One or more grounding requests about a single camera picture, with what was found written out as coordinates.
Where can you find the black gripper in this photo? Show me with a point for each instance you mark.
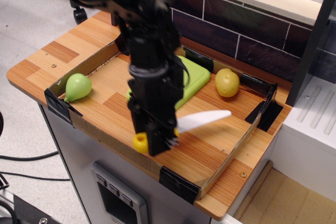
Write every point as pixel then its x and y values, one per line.
pixel 154 94

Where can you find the yellow-handled white toy knife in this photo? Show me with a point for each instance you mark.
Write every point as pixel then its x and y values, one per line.
pixel 184 124

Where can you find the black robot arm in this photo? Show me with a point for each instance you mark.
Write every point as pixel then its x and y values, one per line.
pixel 146 27

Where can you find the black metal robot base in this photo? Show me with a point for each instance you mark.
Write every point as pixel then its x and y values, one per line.
pixel 16 210

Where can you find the green plastic cutting board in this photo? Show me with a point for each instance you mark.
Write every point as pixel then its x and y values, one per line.
pixel 194 78

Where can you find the cardboard fence with black tape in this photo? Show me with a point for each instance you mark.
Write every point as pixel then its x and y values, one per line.
pixel 207 164

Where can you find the grey toy oven front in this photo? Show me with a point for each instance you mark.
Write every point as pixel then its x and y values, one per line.
pixel 121 202

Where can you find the green toy pear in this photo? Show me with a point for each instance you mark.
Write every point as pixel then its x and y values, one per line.
pixel 78 86

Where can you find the yellow toy potato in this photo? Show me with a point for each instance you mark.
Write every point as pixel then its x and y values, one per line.
pixel 227 83

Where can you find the black office chair base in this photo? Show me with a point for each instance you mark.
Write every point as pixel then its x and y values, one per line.
pixel 79 13

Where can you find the white toy sink counter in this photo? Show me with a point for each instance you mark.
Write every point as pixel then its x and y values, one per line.
pixel 305 147

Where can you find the dark vertical post right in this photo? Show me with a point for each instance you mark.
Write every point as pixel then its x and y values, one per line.
pixel 312 53

